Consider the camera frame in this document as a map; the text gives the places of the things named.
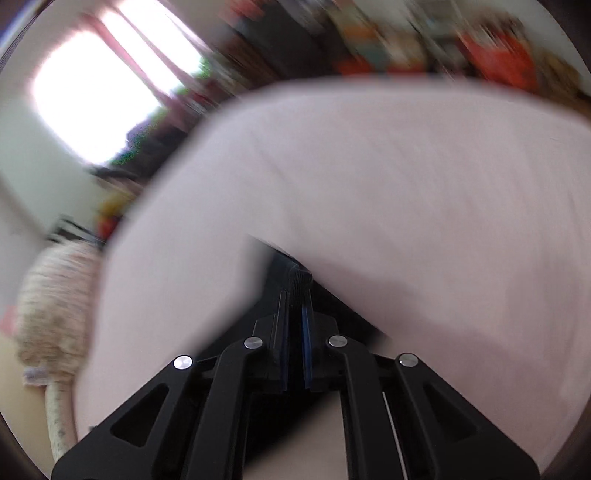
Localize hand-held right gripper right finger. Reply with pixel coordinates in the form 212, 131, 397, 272
301, 304, 541, 480

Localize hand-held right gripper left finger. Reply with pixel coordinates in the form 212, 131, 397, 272
51, 290, 291, 480

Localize black pants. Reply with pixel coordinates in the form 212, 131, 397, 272
194, 234, 393, 467

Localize pink bed sheet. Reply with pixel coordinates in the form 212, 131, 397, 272
74, 76, 591, 480

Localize yellow red toy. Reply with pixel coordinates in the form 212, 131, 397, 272
95, 189, 139, 243

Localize floral pillow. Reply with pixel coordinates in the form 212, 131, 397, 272
16, 240, 108, 385

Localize floral bolster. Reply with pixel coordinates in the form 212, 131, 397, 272
44, 382, 78, 463

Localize bright window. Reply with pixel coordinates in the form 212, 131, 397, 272
30, 8, 205, 168

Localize colourful cluttered shelf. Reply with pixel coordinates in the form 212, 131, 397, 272
203, 0, 585, 95

